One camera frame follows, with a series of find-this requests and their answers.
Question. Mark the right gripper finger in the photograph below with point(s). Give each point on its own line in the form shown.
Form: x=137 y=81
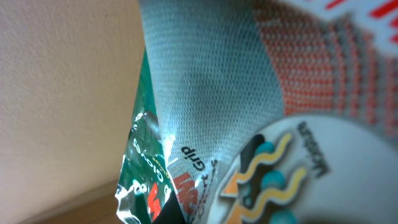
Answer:
x=171 y=213

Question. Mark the green 3M gloves package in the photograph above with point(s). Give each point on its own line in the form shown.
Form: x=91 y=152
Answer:
x=265 y=112

